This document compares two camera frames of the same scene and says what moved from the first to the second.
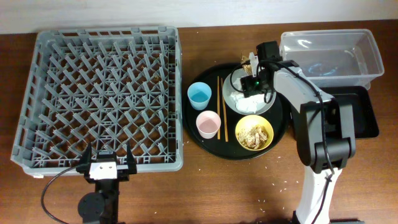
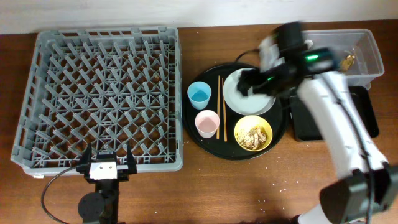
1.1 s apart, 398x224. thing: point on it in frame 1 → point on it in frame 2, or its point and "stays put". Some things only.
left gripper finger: (86, 160) stays put
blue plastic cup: (199, 94) stays put
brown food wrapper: (243, 58) → (348, 61)
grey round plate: (234, 97) stays put
